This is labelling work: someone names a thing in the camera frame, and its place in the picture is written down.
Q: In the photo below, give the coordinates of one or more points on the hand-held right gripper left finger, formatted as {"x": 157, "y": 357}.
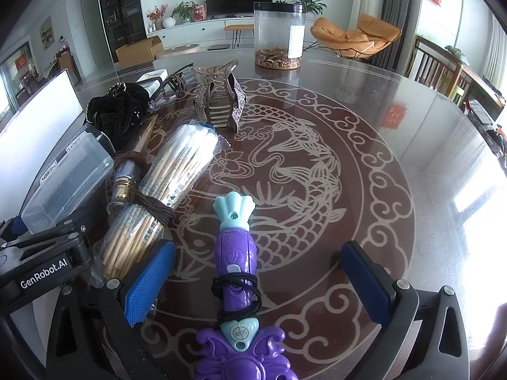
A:
{"x": 148, "y": 281}

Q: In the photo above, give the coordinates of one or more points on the red flower vase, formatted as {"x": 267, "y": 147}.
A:
{"x": 155, "y": 16}

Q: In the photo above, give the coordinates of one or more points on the grey curtain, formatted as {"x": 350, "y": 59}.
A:
{"x": 396, "y": 0}

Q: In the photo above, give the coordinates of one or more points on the purple toy wand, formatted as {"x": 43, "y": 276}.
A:
{"x": 235, "y": 245}

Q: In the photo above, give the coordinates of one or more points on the green leafy potted plant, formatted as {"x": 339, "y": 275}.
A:
{"x": 183, "y": 10}

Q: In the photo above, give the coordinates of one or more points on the white flat box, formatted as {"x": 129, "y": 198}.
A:
{"x": 152, "y": 79}

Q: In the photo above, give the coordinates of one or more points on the rhinestone hair claw clip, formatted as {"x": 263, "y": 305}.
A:
{"x": 222, "y": 99}

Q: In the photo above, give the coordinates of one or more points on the clear plastic box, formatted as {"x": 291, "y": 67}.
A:
{"x": 67, "y": 178}

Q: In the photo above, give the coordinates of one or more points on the clear plastic jar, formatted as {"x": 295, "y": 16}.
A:
{"x": 277, "y": 31}

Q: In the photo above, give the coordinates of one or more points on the black scrunchie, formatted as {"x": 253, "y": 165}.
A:
{"x": 115, "y": 107}

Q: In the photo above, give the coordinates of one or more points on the orange lounge chair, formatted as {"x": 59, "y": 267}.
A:
{"x": 356, "y": 33}

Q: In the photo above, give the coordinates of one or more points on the cardboard box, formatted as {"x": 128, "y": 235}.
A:
{"x": 136, "y": 51}

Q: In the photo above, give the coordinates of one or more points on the red door sign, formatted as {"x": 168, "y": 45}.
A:
{"x": 21, "y": 62}

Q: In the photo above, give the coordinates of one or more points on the dark display cabinet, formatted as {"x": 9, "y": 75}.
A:
{"x": 119, "y": 4}

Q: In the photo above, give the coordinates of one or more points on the round coffee table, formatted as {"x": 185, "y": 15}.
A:
{"x": 178, "y": 51}

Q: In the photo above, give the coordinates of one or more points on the metallic cosmetic bottle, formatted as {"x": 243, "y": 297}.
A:
{"x": 124, "y": 186}

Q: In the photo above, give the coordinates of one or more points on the orange bench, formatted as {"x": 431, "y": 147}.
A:
{"x": 237, "y": 27}

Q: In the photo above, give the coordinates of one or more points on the framed wall painting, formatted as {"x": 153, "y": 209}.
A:
{"x": 46, "y": 31}

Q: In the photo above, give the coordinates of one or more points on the large green potted plant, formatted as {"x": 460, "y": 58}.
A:
{"x": 309, "y": 2}

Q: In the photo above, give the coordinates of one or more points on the red gift box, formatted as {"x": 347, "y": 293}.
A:
{"x": 199, "y": 12}

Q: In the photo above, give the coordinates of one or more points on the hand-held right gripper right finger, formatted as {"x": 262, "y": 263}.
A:
{"x": 366, "y": 285}

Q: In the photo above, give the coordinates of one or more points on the black television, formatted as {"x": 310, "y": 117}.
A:
{"x": 237, "y": 0}

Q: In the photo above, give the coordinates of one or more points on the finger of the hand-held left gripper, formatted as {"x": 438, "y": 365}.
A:
{"x": 47, "y": 234}
{"x": 18, "y": 225}

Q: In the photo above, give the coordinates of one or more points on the white television cabinet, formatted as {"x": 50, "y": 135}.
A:
{"x": 198, "y": 31}

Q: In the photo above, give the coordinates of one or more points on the wooden chair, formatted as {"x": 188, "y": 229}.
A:
{"x": 431, "y": 63}

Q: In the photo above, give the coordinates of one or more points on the white round vase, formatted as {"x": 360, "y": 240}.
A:
{"x": 169, "y": 21}

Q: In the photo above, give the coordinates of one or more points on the cotton swab packet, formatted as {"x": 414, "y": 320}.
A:
{"x": 178, "y": 158}

